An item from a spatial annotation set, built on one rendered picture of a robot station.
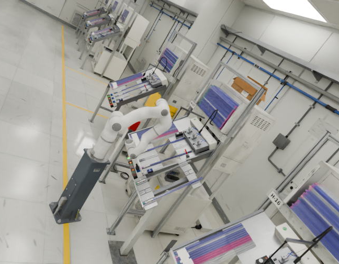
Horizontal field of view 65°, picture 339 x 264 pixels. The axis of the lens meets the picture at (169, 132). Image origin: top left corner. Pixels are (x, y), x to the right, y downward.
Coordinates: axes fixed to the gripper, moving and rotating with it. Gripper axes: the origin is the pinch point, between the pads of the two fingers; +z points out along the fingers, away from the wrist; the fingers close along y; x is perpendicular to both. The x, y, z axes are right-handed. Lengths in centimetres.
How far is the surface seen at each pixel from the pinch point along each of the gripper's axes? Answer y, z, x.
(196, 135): -12, -4, 66
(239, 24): -285, -10, 276
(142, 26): -460, -4, 120
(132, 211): 14.0, 38.4, -17.0
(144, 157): -13.1, 2.5, 9.9
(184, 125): -43, 2, 63
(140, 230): 38, 36, -14
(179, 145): -14.5, 2.4, 46.5
